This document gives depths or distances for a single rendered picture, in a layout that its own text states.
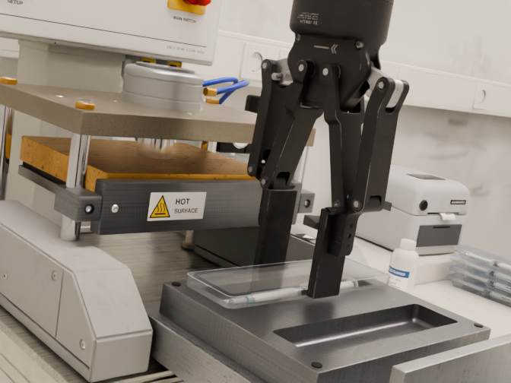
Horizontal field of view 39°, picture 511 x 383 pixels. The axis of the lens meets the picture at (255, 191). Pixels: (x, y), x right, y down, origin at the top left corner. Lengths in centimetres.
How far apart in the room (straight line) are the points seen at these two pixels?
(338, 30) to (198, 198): 21
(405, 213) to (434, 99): 46
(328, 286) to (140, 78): 27
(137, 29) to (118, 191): 30
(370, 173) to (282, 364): 15
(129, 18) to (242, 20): 67
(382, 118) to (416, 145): 152
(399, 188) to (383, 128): 110
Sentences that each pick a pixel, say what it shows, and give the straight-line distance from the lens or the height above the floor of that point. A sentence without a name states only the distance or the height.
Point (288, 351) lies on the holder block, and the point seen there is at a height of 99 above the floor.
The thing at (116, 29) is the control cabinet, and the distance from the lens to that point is 85.
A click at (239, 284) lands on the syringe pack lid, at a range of 54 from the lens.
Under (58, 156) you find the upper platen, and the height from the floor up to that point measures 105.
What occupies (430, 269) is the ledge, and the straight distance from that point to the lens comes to 163.
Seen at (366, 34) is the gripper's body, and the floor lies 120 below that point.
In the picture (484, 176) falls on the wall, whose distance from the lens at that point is 241.
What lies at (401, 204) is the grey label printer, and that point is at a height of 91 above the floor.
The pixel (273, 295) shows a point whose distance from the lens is 54.
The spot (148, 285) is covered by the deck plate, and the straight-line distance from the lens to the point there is 75.
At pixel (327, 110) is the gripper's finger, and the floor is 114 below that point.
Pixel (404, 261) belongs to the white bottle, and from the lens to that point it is 131.
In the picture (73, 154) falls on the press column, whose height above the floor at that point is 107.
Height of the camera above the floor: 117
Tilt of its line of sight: 11 degrees down
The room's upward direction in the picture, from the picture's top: 9 degrees clockwise
